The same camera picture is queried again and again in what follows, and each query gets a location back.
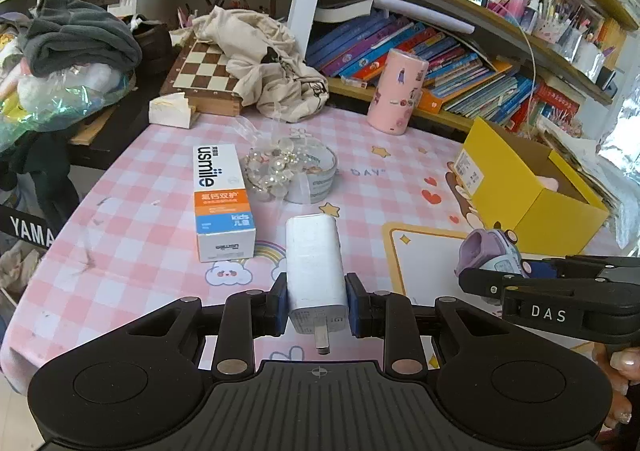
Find desk organizer with pens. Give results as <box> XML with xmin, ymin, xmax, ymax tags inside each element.
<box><xmin>530</xmin><ymin>0</ymin><xmax>609</xmax><ymax>77</ymax></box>

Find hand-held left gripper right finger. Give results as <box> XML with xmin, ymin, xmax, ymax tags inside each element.
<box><xmin>344</xmin><ymin>274</ymin><xmax>505</xmax><ymax>378</ymax></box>

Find wooden chessboard box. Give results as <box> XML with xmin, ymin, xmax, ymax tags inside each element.
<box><xmin>160</xmin><ymin>41</ymin><xmax>246</xmax><ymax>118</ymax></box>

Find beige cloth bag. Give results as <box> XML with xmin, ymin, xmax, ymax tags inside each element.
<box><xmin>192</xmin><ymin>6</ymin><xmax>331</xmax><ymax>123</ymax></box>

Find person's right hand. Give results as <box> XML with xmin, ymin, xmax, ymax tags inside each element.
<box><xmin>592</xmin><ymin>343</ymin><xmax>640</xmax><ymax>431</ymax></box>

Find white cable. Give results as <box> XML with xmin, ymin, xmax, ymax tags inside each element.
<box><xmin>492</xmin><ymin>1</ymin><xmax>545</xmax><ymax>83</ymax></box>

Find white lamp bar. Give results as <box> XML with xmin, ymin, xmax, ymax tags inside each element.
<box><xmin>374</xmin><ymin>0</ymin><xmax>476</xmax><ymax>35</ymax></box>

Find white charger plug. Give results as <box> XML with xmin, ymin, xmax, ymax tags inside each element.
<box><xmin>285</xmin><ymin>215</ymin><xmax>349</xmax><ymax>355</ymax></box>

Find dark brown bag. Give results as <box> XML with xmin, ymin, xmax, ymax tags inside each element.
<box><xmin>125</xmin><ymin>15</ymin><xmax>174</xmax><ymax>78</ymax></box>

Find yellow cardboard box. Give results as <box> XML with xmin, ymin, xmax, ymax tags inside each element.
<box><xmin>452</xmin><ymin>117</ymin><xmax>611</xmax><ymax>257</ymax></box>

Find iridescent plastic bag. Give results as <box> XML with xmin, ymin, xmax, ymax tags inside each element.
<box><xmin>0</xmin><ymin>66</ymin><xmax>137</xmax><ymax>153</ymax></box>

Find row of colourful books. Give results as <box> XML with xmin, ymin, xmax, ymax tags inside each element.
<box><xmin>305</xmin><ymin>14</ymin><xmax>587</xmax><ymax>133</ymax></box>

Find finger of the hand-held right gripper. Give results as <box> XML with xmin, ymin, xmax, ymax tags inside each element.
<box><xmin>524</xmin><ymin>255</ymin><xmax>640</xmax><ymax>279</ymax></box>
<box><xmin>459</xmin><ymin>267</ymin><xmax>615</xmax><ymax>303</ymax></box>

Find pink cylinder canister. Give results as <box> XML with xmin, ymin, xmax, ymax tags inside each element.
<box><xmin>366</xmin><ymin>48</ymin><xmax>430</xmax><ymax>135</ymax></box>

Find thick white paperback book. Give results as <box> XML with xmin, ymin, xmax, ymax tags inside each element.
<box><xmin>314</xmin><ymin>0</ymin><xmax>375</xmax><ymax>23</ymax></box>

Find clear tape roll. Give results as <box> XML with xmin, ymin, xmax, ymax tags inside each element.
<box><xmin>279</xmin><ymin>136</ymin><xmax>339</xmax><ymax>205</ymax></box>

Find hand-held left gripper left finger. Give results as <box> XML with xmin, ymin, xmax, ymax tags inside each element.
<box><xmin>126</xmin><ymin>276</ymin><xmax>291</xmax><ymax>380</ymax></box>

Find white orange toothpaste box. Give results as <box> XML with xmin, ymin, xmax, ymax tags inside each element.
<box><xmin>192</xmin><ymin>144</ymin><xmax>257</xmax><ymax>263</ymax></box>

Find grey folded cloth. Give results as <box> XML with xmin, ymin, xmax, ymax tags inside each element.
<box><xmin>22</xmin><ymin>0</ymin><xmax>144</xmax><ymax>78</ymax></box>

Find white tissue box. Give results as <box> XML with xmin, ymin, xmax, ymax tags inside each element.
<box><xmin>149</xmin><ymin>92</ymin><xmax>200</xmax><ymax>130</ymax></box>

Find black keyboard instrument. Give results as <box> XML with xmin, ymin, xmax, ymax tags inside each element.
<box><xmin>0</xmin><ymin>204</ymin><xmax>57</xmax><ymax>250</ymax></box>

